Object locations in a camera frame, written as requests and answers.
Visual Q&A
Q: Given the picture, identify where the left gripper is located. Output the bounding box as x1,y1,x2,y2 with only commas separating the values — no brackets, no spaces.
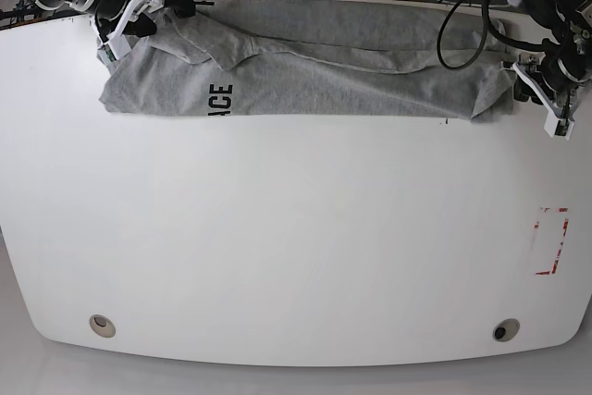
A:
512,55,591,113

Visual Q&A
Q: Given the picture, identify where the right table grommet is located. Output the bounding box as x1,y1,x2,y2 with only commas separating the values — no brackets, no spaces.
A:
492,318,520,342

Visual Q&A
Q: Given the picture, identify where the red tape rectangle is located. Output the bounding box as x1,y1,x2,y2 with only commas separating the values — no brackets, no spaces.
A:
530,207,570,276

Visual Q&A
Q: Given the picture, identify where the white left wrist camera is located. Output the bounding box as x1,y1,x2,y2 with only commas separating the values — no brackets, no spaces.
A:
544,112,574,141

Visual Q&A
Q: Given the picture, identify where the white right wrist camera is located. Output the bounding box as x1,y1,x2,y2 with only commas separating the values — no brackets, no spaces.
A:
98,0,151,65

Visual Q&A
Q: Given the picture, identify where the left table grommet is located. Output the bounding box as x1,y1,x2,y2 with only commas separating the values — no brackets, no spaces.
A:
89,315,117,339

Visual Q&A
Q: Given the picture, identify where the grey T-shirt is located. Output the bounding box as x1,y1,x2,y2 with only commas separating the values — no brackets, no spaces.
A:
100,0,515,123

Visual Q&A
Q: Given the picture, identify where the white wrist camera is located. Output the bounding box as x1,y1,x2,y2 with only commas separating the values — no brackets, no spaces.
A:
544,112,574,141
98,0,151,65

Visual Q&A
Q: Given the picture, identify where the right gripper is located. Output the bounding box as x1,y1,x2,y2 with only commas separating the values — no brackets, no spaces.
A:
93,0,214,43

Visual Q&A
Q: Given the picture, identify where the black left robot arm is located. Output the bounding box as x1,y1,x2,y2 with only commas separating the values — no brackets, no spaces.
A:
437,0,591,110

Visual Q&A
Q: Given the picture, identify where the table grommet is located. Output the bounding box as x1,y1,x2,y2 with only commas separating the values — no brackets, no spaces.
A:
492,318,520,342
89,315,117,339

